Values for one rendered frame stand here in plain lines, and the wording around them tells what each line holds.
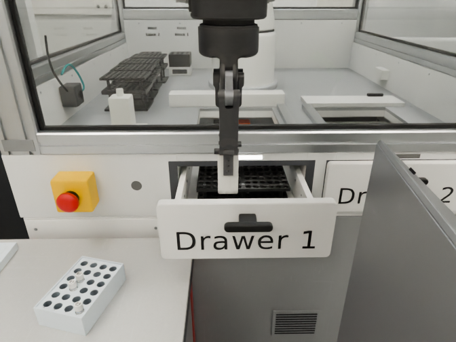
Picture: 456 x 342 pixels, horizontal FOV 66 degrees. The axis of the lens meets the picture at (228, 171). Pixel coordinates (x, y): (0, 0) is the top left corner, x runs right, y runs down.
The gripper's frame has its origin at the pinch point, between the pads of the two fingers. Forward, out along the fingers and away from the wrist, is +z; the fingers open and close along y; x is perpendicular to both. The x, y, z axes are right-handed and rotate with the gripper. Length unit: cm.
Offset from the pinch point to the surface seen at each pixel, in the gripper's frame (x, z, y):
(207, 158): -3.9, 5.8, -17.0
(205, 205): -3.5, 6.6, -1.0
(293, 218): 10.7, 9.3, -1.1
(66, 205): -29.9, 11.9, -9.5
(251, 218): 3.7, 8.1, 0.4
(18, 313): -34.1, 23.3, 5.1
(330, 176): 20.6, 8.9, -15.4
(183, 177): -8.7, 9.9, -16.8
